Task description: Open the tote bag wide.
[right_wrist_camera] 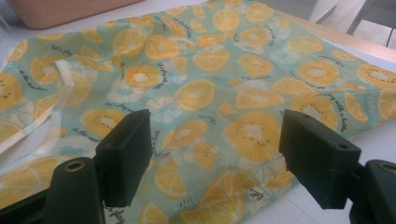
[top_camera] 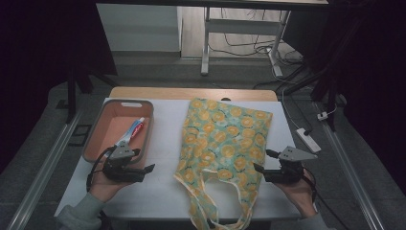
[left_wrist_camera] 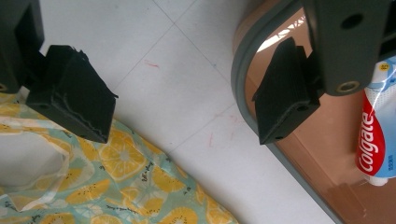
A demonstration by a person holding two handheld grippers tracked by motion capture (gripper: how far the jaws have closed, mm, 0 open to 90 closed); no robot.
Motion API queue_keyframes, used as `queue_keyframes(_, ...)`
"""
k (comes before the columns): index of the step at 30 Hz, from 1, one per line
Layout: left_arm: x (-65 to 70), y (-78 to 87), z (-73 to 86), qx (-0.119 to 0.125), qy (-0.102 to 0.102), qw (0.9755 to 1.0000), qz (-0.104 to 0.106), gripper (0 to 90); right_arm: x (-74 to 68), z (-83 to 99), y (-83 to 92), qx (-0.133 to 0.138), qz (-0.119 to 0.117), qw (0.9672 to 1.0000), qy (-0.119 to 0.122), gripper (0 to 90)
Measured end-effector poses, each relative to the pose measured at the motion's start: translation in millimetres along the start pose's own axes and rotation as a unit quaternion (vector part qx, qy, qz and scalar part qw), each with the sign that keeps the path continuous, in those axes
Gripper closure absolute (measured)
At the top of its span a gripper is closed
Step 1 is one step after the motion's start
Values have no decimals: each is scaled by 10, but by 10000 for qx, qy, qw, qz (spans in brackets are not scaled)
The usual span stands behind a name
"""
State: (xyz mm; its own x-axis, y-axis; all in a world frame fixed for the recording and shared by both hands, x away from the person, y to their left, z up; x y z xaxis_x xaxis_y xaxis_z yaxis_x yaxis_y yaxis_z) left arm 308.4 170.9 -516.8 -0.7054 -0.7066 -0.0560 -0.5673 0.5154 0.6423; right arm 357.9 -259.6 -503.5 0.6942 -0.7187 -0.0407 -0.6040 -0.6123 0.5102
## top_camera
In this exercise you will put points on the small white plug adapter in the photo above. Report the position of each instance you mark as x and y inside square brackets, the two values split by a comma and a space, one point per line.
[322, 116]

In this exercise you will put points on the person's right hand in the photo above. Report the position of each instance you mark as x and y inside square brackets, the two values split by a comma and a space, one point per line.
[301, 195]

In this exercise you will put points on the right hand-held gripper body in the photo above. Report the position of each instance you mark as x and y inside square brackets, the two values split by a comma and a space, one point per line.
[287, 175]

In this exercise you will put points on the pink basket with grey rim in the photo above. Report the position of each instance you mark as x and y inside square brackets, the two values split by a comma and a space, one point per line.
[111, 127]

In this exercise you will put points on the black floor socket plate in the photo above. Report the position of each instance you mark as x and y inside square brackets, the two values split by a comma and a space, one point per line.
[79, 135]

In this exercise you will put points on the white red blue toothpaste tube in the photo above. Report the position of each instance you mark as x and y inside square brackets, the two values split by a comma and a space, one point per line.
[134, 131]

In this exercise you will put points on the person's left hand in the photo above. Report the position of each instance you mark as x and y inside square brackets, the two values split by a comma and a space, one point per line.
[102, 188]

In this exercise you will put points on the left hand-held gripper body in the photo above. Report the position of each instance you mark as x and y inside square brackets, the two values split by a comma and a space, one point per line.
[123, 174]

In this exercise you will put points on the white table mat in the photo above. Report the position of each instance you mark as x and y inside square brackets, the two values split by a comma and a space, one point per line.
[166, 134]

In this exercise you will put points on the yellow floral cloth bag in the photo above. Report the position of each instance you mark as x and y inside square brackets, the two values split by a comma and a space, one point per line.
[223, 137]

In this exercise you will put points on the white metal desk frame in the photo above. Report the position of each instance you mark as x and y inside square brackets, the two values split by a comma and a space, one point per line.
[242, 27]

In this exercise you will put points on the metal floor rail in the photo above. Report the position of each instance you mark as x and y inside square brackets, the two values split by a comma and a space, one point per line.
[351, 179]
[44, 169]

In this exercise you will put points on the black metal stand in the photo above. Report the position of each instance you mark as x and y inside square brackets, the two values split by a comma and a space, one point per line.
[72, 96]
[332, 96]

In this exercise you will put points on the white power strip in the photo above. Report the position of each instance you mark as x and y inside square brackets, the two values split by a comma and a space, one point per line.
[308, 140]

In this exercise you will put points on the dark curtain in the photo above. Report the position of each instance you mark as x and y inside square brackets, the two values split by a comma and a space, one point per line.
[38, 64]
[373, 80]

